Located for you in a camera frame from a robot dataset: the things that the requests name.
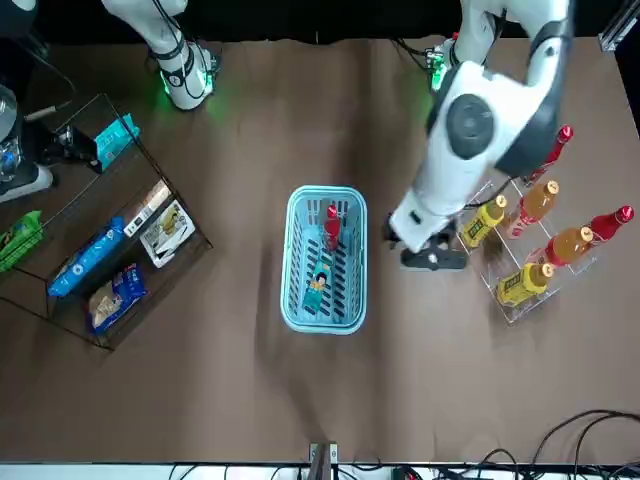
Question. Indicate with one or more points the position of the red cola bottle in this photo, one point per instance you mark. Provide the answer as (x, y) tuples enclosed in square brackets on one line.
[(550, 155), (331, 230), (612, 225)]

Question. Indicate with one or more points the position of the yellow drink bottle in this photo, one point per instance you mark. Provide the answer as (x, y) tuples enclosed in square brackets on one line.
[(522, 287), (482, 225)]

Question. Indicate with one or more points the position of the teal chips bag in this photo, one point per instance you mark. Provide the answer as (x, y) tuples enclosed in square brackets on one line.
[(317, 287), (115, 142)]

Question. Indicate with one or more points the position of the white yellow snack packet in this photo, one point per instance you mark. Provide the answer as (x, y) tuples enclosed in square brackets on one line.
[(167, 232)]

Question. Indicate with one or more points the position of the blue cracker bag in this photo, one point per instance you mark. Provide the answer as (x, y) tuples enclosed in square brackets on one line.
[(117, 300)]

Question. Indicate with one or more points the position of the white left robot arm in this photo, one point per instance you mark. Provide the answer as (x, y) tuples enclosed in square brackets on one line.
[(440, 200)]

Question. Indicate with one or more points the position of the clear acrylic bottle tray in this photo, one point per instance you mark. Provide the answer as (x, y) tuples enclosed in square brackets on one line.
[(522, 315)]

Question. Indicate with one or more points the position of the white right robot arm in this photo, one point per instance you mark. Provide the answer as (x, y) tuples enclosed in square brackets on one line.
[(185, 85)]

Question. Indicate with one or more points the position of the aluminium camera post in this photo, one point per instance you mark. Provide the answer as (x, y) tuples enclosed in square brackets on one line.
[(322, 460)]

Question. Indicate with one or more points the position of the orange tea bottle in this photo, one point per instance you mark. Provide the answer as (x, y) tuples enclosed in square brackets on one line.
[(535, 207), (570, 247)]

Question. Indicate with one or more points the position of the long blue snack packet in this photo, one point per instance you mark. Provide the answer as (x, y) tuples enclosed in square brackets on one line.
[(87, 260)]

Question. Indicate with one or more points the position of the aluminium frame rail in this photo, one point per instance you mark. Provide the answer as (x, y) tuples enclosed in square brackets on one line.
[(620, 25)]

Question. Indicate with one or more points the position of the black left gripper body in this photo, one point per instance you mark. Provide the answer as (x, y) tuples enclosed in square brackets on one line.
[(432, 260)]

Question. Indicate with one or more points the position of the light blue plastic basket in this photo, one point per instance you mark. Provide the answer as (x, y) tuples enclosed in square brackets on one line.
[(325, 327)]

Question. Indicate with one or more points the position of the green snack bag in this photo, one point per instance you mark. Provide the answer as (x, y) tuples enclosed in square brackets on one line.
[(20, 240)]

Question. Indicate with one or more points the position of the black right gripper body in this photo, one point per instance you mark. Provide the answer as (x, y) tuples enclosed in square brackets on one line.
[(65, 145)]

